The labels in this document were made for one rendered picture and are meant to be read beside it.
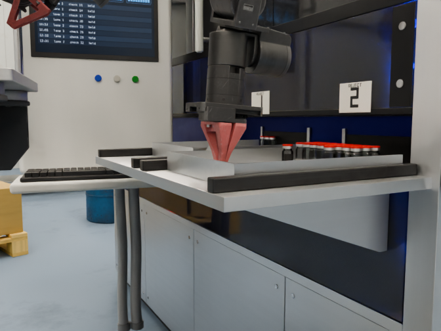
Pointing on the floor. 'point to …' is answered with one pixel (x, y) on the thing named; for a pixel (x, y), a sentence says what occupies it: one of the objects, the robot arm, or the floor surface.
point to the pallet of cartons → (12, 222)
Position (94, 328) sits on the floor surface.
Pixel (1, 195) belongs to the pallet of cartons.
